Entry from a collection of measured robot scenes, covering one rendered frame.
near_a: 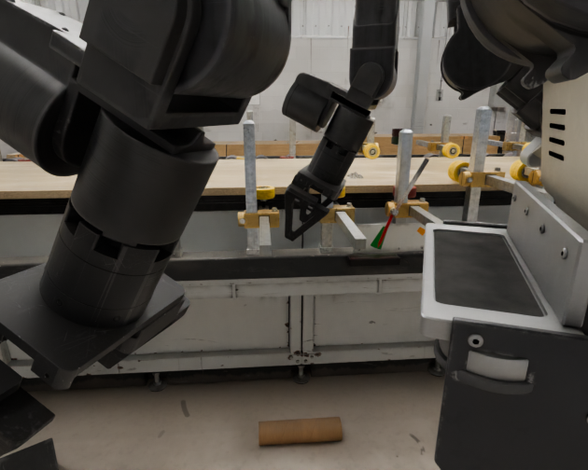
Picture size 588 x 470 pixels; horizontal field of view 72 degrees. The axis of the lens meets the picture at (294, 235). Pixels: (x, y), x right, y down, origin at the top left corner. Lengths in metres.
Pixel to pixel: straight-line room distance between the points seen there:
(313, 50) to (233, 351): 7.29
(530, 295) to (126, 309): 0.29
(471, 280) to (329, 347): 1.51
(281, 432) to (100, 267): 1.43
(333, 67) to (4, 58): 8.41
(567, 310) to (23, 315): 0.31
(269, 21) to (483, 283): 0.27
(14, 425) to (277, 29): 0.21
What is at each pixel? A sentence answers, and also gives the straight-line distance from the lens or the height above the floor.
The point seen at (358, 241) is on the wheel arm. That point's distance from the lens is 1.08.
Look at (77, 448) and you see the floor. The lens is 1.83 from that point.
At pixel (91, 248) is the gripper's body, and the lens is 0.21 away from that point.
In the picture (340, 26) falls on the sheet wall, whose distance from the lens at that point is 8.74.
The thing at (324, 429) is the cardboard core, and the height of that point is 0.07.
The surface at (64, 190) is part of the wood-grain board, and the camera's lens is 1.62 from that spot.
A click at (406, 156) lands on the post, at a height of 1.03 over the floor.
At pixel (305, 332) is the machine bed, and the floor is 0.26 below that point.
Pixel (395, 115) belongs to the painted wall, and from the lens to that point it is 8.89.
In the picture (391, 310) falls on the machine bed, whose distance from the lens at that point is 1.84.
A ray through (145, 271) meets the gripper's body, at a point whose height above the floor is 1.10.
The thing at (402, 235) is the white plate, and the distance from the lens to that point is 1.43.
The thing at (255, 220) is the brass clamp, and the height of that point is 0.82.
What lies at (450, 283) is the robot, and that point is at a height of 1.04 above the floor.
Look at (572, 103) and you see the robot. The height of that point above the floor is 1.18.
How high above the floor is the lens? 1.18
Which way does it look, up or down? 18 degrees down
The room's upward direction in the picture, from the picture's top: straight up
